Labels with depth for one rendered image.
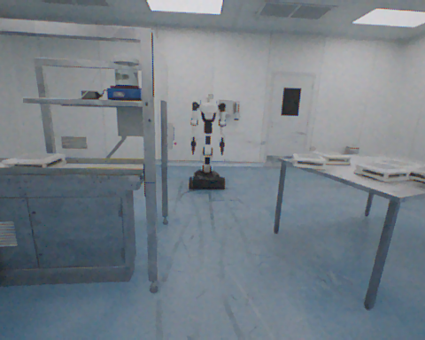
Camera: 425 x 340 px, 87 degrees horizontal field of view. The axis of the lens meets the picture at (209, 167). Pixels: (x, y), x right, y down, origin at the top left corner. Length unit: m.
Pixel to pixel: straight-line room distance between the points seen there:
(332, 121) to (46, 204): 5.56
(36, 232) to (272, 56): 4.99
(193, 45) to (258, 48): 1.36
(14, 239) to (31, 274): 0.28
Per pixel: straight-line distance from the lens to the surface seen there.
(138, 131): 1.65
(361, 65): 6.37
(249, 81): 5.31
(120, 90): 1.53
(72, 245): 1.89
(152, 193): 1.45
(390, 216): 1.73
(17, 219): 1.95
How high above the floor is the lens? 1.25
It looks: 14 degrees down
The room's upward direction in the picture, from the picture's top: 2 degrees clockwise
